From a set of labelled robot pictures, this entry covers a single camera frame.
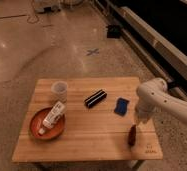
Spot wooden folding table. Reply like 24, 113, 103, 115
12, 77, 163, 163

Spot black box on floor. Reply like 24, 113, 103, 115
107, 25, 121, 38

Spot dark red pepper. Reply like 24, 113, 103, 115
128, 125, 136, 146

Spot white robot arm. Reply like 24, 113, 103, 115
135, 78, 187, 125

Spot white machine base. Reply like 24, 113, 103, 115
32, 0, 61, 13

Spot red round plate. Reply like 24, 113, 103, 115
29, 107, 65, 140

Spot white tube bottle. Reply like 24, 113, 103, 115
38, 101, 65, 135

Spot black white striped block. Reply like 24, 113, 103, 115
84, 90, 107, 108

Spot translucent ceramic cup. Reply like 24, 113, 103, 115
51, 81, 68, 103

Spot blue sponge block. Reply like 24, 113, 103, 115
114, 98, 129, 116

